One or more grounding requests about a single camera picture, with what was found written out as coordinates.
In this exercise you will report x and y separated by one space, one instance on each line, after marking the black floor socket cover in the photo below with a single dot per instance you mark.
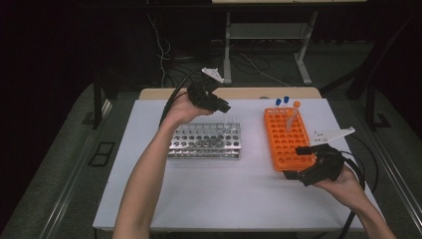
101 153

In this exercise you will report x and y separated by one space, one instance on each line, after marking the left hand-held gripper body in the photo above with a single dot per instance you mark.
199 94

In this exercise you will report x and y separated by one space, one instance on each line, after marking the orange plastic test tube rack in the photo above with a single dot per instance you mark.
285 149

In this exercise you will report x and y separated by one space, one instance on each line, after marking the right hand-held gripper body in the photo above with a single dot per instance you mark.
326 162

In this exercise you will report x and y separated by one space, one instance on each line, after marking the person's right hand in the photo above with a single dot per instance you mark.
346 187

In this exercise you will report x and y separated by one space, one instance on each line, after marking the black metal stand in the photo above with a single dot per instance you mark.
369 106

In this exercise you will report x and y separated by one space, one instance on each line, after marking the silver metal test tube rack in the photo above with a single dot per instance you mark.
204 141

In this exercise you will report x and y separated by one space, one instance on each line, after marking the grey desk with metal frame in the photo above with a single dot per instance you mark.
265 31

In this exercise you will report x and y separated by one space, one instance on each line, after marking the person's left hand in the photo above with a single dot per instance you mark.
180 111

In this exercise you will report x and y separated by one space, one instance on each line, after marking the orange cap test tube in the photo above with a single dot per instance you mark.
296 104
290 121

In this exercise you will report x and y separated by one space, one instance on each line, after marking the white table mat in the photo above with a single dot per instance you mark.
232 192

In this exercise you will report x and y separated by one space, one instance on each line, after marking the clear test tube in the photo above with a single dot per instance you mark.
228 122
235 122

